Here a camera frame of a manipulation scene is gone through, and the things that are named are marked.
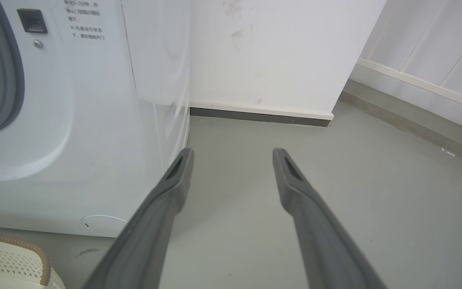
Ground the black door latch socket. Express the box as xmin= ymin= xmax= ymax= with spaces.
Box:
xmin=17 ymin=8 xmax=49 ymax=34

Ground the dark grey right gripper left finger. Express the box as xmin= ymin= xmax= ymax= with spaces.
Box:
xmin=82 ymin=147 xmax=195 ymax=289

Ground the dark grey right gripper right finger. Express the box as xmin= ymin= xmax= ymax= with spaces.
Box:
xmin=272 ymin=148 xmax=388 ymax=289

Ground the white front-load washing machine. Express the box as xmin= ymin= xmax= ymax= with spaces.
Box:
xmin=0 ymin=0 xmax=191 ymax=238

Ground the cream perforated laundry basket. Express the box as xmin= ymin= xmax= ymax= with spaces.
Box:
xmin=0 ymin=230 xmax=66 ymax=289

